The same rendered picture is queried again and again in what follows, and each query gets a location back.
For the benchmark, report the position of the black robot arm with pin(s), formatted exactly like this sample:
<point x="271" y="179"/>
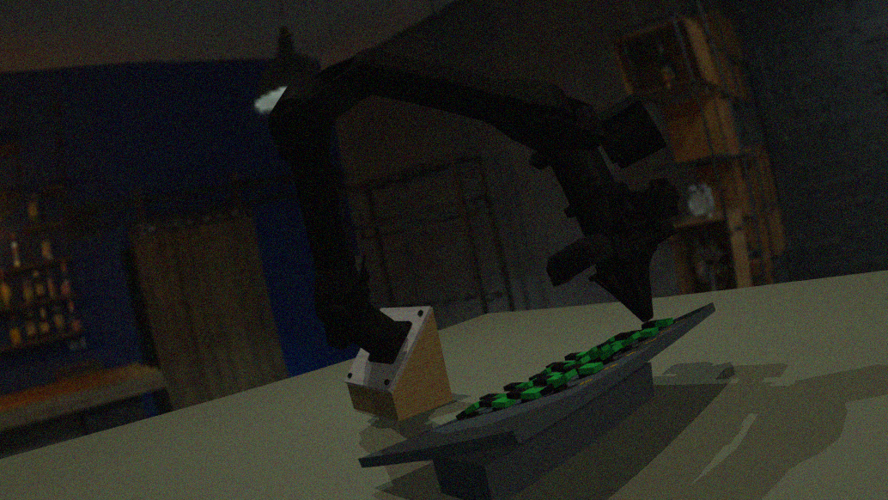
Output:
<point x="563" y="131"/>

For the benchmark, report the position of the dark grey switch panel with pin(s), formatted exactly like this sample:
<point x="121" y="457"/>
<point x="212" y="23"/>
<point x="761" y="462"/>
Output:
<point x="505" y="442"/>

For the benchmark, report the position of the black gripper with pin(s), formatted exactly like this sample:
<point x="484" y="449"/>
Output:
<point x="622" y="259"/>

